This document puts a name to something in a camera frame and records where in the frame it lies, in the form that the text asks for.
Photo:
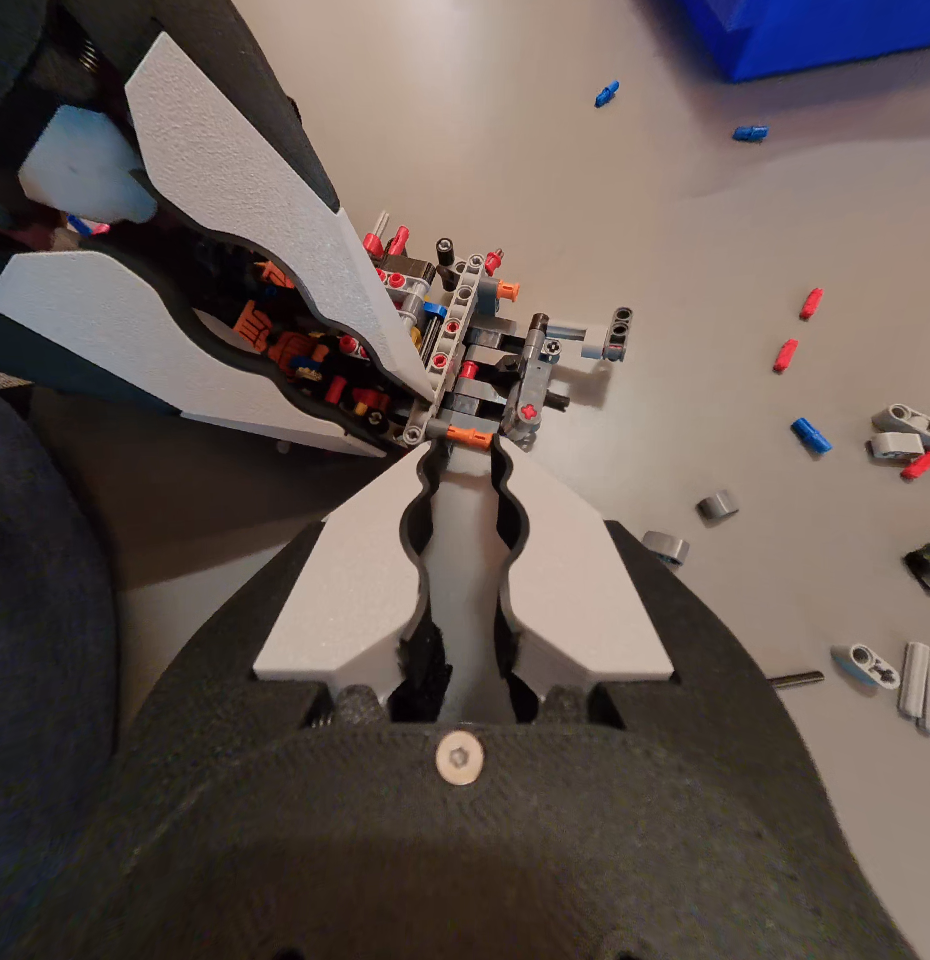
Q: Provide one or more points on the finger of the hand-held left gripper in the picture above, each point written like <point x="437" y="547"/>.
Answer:
<point x="97" y="315"/>
<point x="240" y="165"/>

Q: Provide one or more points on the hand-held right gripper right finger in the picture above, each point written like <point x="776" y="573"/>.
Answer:
<point x="585" y="600"/>

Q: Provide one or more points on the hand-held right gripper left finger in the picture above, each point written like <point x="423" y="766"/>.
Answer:
<point x="337" y="600"/>

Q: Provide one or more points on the grey lego liftarm orange pin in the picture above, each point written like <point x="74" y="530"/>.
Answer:
<point x="468" y="436"/>

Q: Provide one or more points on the multicoloured lego model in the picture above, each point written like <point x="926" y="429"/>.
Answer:
<point x="472" y="352"/>

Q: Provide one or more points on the light grey curved lego piece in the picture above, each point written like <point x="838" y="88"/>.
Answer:
<point x="665" y="547"/>

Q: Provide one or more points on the dark grey curved lego piece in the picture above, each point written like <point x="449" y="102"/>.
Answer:
<point x="718" y="506"/>

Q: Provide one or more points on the black lego shaft piece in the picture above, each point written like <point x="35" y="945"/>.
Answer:
<point x="798" y="678"/>

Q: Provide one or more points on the short thick blue lego pin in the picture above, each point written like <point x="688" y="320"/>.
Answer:
<point x="811" y="435"/>

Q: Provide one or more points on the light grey two-hole lego connector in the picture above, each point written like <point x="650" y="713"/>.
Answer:
<point x="866" y="664"/>

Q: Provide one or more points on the black lego connector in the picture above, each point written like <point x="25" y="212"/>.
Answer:
<point x="928" y="566"/>

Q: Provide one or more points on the small grey lego piece red pin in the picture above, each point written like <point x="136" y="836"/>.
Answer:
<point x="896" y="446"/>

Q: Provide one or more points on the long light grey lego beam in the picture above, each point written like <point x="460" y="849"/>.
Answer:
<point x="911" y="420"/>

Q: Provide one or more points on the long blue lego pin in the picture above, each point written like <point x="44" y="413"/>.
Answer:
<point x="607" y="94"/>
<point x="749" y="133"/>

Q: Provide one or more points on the person's blue sweater torso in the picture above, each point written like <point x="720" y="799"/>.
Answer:
<point x="45" y="637"/>

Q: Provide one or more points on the blue storage bin white label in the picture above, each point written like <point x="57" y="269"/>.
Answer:
<point x="809" y="30"/>

